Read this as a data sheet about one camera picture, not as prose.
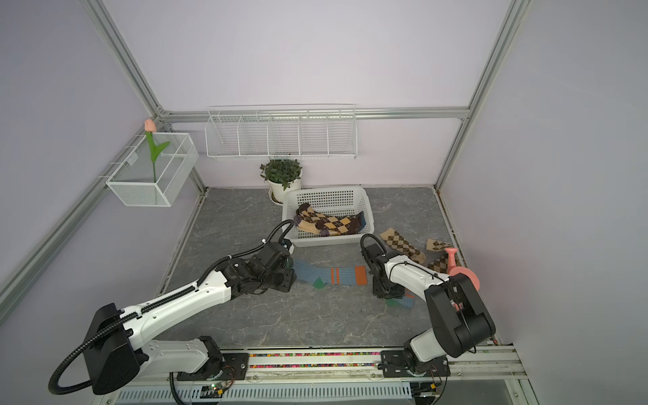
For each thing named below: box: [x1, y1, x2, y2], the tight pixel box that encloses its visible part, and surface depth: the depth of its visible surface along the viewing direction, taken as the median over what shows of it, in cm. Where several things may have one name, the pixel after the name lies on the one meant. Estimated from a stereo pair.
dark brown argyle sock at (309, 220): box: [293, 202, 335, 238], surface depth 106 cm
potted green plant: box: [259, 158, 303, 206], surface depth 106 cm
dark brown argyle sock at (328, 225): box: [315, 210, 367, 238], surface depth 104 cm
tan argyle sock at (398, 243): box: [379, 226, 427, 265], surface depth 104 cm
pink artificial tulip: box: [144, 118, 171, 184], surface depth 86 cm
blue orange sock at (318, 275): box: [291, 259, 368, 290], surface depth 94 cm
